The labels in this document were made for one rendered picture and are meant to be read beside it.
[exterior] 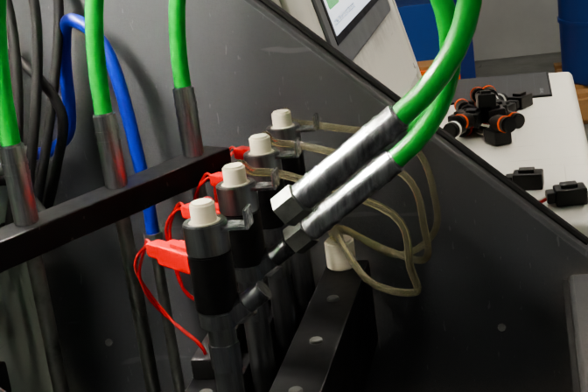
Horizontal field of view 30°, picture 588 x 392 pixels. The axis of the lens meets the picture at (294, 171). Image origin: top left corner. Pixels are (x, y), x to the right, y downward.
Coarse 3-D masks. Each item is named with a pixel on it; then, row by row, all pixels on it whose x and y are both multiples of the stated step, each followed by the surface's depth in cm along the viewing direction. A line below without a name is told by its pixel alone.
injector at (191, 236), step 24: (192, 240) 67; (216, 240) 67; (192, 264) 68; (216, 264) 67; (192, 288) 69; (216, 288) 68; (264, 288) 69; (216, 312) 68; (240, 312) 68; (216, 336) 69; (216, 360) 70; (240, 360) 70; (216, 384) 71; (240, 384) 70
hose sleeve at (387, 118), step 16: (384, 112) 63; (368, 128) 63; (384, 128) 63; (400, 128) 63; (352, 144) 64; (368, 144) 63; (384, 144) 64; (336, 160) 64; (352, 160) 64; (368, 160) 64; (304, 176) 65; (320, 176) 65; (336, 176) 64; (304, 192) 65; (320, 192) 65
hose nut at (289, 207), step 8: (280, 192) 66; (288, 192) 66; (272, 200) 66; (280, 200) 66; (288, 200) 65; (296, 200) 65; (272, 208) 66; (280, 208) 66; (288, 208) 65; (296, 208) 65; (304, 208) 66; (280, 216) 66; (288, 216) 66; (296, 216) 66; (304, 216) 66; (288, 224) 66; (296, 224) 67
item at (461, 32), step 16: (464, 0) 60; (480, 0) 60; (464, 16) 60; (448, 32) 61; (464, 32) 61; (448, 48) 61; (464, 48) 61; (432, 64) 62; (448, 64) 61; (432, 80) 62; (448, 80) 62; (416, 96) 62; (432, 96) 62; (400, 112) 63; (416, 112) 63
